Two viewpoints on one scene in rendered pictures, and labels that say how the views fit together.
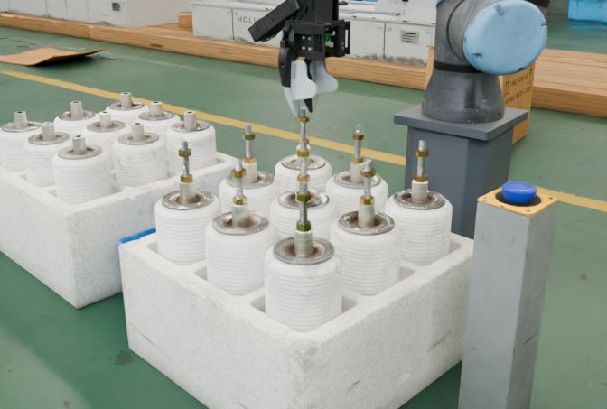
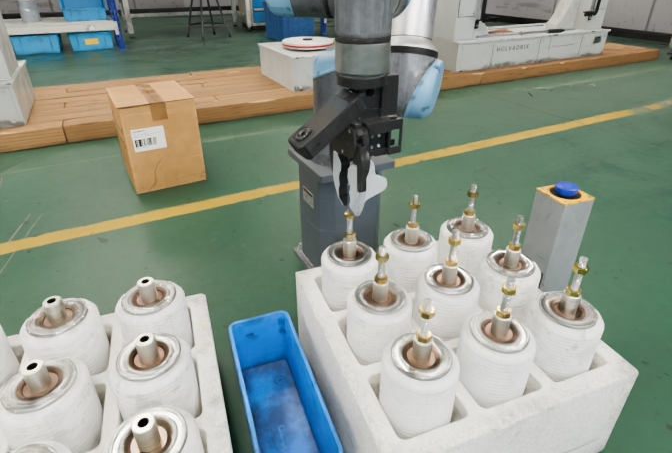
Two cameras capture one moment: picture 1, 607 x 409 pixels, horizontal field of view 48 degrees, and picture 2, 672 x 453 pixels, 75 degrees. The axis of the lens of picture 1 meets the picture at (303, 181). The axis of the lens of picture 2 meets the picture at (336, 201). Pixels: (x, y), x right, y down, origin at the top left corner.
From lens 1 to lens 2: 1.02 m
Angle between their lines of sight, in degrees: 60
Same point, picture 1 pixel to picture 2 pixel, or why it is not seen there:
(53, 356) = not seen: outside the picture
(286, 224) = (471, 306)
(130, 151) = (177, 377)
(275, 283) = (590, 347)
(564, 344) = not seen: hidden behind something
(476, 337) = (549, 286)
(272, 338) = (613, 383)
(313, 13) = (375, 109)
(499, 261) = (571, 235)
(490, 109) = not seen: hidden behind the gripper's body
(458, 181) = (372, 204)
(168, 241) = (444, 408)
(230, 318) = (569, 404)
